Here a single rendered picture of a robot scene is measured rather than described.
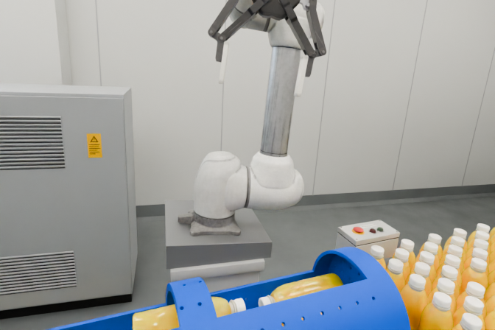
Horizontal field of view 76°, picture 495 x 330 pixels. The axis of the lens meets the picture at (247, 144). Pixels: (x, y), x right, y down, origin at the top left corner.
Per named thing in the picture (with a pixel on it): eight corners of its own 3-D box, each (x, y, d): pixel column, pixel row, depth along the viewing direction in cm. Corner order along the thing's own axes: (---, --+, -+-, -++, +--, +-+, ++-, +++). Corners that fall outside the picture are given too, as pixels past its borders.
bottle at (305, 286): (325, 271, 85) (262, 286, 79) (341, 275, 79) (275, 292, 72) (328, 299, 84) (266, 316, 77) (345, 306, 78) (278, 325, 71)
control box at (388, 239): (334, 250, 118) (337, 225, 116) (376, 241, 126) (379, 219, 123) (352, 267, 109) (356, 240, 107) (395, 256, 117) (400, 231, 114)
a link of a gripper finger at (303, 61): (300, 56, 56) (305, 57, 56) (293, 96, 57) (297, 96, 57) (304, 54, 53) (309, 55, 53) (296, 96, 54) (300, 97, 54)
